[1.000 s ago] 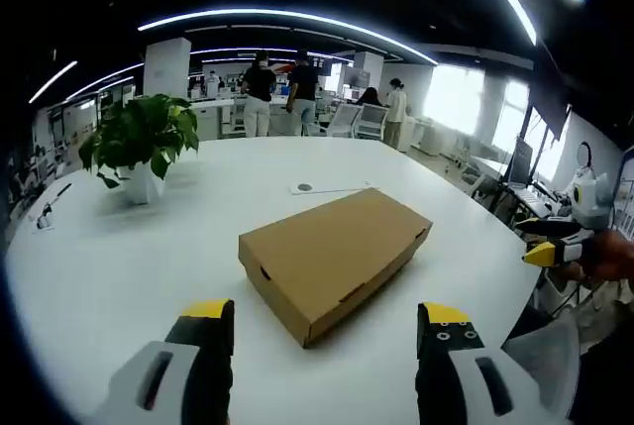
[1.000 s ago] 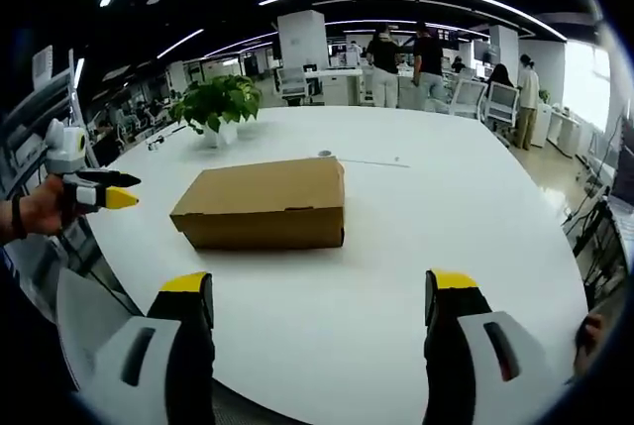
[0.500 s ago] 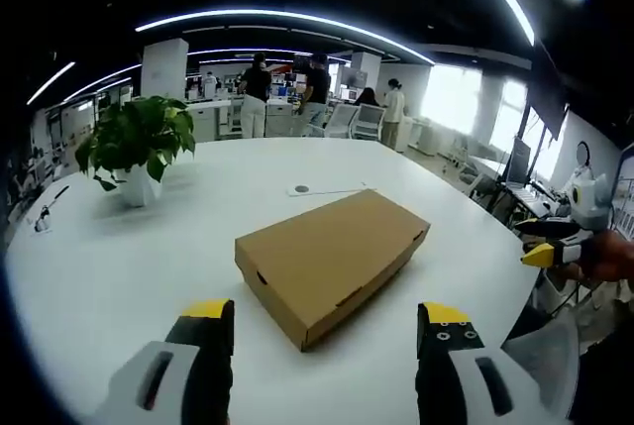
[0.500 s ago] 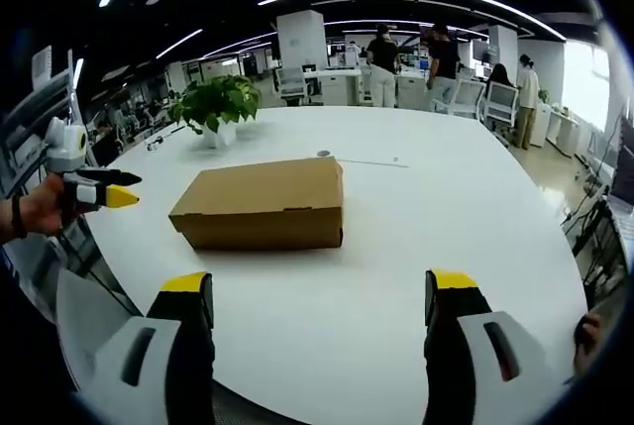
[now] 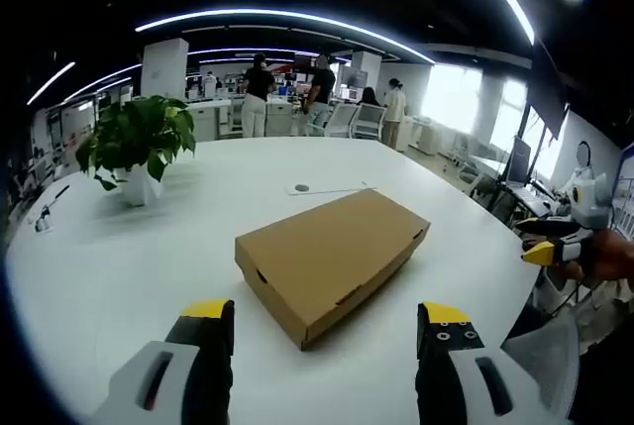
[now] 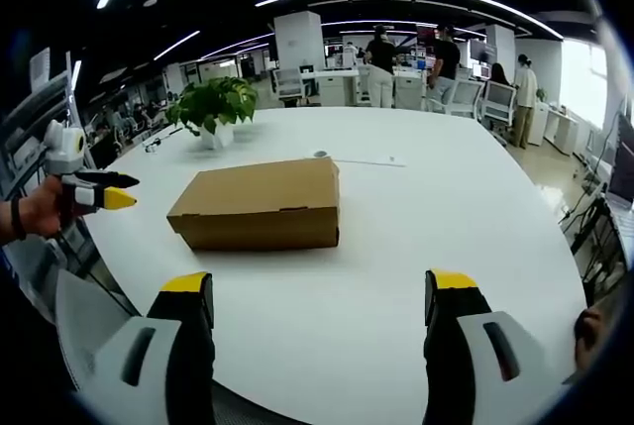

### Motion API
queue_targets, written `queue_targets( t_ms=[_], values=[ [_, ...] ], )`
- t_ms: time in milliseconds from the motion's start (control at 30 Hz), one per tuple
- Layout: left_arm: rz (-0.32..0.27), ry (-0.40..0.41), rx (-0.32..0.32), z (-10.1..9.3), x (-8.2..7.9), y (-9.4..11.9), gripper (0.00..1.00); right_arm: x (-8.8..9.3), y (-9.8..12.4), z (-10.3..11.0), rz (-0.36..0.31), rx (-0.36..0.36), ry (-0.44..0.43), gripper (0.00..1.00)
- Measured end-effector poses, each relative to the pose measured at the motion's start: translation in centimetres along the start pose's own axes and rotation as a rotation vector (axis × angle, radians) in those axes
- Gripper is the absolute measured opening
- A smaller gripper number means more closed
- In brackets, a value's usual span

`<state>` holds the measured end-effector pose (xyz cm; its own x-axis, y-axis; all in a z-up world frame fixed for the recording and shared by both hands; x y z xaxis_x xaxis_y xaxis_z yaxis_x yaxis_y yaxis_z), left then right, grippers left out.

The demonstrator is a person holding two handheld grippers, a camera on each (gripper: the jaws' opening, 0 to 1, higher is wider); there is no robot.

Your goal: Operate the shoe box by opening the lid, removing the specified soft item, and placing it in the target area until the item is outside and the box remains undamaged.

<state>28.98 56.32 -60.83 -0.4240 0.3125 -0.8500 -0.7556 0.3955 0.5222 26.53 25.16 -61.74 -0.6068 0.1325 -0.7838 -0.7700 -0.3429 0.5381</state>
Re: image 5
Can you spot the green potted plant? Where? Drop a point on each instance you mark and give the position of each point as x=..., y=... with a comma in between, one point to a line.
x=141, y=130

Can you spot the person's right hand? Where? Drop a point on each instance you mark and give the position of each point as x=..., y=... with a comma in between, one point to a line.
x=609, y=256

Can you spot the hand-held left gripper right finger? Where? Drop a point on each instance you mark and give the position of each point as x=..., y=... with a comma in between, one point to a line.
x=475, y=385

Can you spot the long ceiling light strip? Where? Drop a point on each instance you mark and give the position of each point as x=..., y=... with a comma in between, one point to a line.
x=277, y=15

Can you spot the open laptop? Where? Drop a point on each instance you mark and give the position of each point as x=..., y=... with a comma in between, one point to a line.
x=520, y=162

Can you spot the grey mesh office chair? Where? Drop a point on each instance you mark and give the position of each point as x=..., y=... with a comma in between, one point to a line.
x=545, y=360

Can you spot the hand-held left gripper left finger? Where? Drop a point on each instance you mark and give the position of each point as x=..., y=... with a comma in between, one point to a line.
x=148, y=385

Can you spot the brown cardboard shoe box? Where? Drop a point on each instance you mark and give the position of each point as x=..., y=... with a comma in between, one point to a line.
x=327, y=246

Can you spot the small black and white tool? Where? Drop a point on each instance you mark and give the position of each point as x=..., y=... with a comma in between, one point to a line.
x=47, y=214

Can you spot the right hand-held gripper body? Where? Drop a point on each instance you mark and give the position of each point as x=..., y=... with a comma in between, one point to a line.
x=589, y=202

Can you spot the white plant pot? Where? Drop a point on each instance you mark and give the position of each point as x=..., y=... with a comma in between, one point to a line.
x=138, y=189

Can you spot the dark wall screen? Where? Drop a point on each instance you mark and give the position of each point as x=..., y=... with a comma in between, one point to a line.
x=547, y=88

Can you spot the white office cabinet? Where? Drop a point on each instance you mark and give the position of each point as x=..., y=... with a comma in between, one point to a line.
x=208, y=120

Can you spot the white mesh office chair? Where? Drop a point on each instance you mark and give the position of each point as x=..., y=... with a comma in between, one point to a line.
x=342, y=120
x=370, y=120

